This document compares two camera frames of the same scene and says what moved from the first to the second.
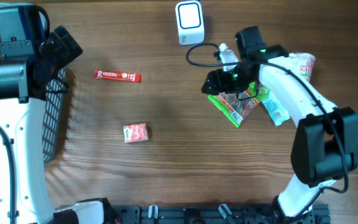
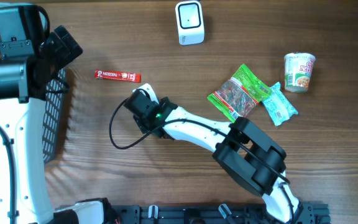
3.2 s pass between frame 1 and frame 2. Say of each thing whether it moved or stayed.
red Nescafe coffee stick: stayed
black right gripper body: moved
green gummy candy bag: stayed
